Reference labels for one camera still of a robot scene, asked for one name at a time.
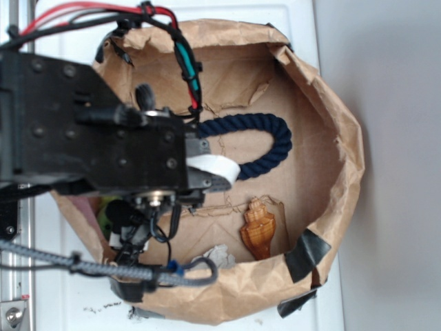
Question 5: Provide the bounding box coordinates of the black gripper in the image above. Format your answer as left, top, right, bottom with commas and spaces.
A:
85, 115, 240, 207

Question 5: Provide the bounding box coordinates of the green plush animal toy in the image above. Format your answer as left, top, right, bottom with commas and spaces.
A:
96, 196, 121, 241

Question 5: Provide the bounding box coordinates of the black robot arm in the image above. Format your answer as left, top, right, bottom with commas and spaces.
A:
1, 51, 240, 206

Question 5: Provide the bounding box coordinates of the brown conch seashell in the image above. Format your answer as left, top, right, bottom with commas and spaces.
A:
240, 198, 276, 260

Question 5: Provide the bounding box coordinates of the crumpled grey paper ball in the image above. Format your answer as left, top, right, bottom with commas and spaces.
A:
203, 244, 236, 269

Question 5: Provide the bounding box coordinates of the brown paper bag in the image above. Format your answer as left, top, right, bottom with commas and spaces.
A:
51, 19, 365, 327

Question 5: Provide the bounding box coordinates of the dark blue twisted rope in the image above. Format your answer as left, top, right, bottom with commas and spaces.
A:
196, 113, 294, 181

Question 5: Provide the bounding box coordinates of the grey braided cable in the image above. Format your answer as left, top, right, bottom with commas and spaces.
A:
0, 239, 220, 289

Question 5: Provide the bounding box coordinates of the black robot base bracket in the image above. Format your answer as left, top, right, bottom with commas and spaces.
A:
1, 184, 20, 241

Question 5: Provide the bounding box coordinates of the red green black cable bundle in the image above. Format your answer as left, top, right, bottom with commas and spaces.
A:
6, 0, 204, 121

